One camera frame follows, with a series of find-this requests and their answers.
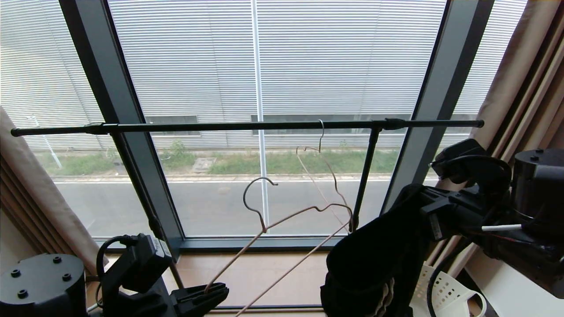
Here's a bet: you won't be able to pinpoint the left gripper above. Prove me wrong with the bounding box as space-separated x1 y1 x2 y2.
131 284 179 317

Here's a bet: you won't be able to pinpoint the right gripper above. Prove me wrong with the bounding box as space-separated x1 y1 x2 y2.
418 184 512 242

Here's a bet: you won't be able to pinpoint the black shorts with white stripes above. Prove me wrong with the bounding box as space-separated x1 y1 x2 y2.
320 184 435 317

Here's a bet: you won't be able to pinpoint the pink clothes hanger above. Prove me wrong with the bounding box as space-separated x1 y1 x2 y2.
296 119 353 230
203 177 353 317

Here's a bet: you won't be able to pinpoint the white laundry basket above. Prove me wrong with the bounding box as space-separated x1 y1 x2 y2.
409 262 488 317

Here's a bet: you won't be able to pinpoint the black clothes rack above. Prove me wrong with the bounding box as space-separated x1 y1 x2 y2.
11 118 485 310

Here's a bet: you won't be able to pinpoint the brown curtain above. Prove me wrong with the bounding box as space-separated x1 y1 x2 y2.
0 107 109 276
423 0 564 276

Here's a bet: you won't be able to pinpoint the window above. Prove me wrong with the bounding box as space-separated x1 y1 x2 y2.
0 0 527 252

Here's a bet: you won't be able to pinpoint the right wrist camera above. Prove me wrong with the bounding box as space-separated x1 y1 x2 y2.
430 138 512 188

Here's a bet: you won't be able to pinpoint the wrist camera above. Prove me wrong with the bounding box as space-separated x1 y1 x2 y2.
100 233 174 293
430 138 512 188

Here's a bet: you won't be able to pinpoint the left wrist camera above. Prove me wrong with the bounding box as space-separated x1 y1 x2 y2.
100 233 174 293

